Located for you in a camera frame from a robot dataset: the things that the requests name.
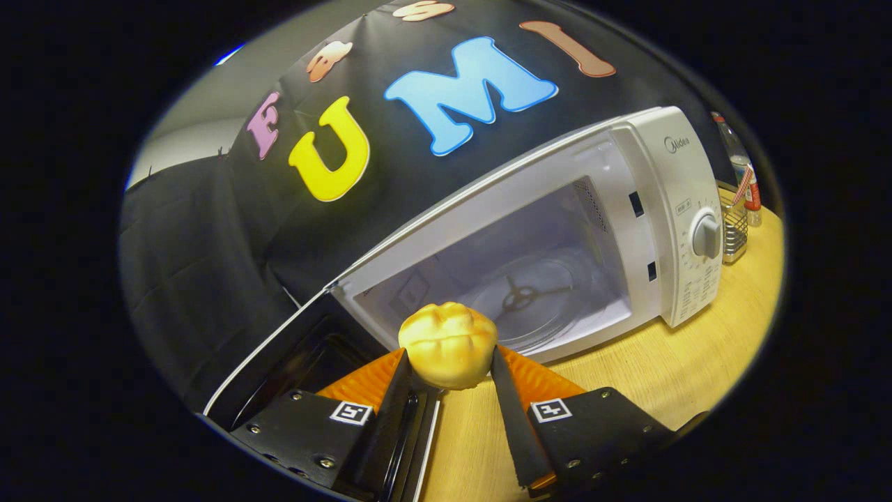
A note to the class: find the red striped straw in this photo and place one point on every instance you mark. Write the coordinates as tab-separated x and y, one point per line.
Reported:
743	187

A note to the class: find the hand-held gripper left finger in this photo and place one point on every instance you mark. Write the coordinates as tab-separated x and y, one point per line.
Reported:
387	425

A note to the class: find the yellow bread bun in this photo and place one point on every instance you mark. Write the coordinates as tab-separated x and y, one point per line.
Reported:
446	345

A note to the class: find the white microwave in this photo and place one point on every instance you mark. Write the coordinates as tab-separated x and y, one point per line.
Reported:
669	181

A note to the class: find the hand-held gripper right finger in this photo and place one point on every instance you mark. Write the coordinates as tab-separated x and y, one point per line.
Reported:
516	432

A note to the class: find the clear plastic bottle red label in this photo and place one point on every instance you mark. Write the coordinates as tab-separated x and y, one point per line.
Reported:
732	150

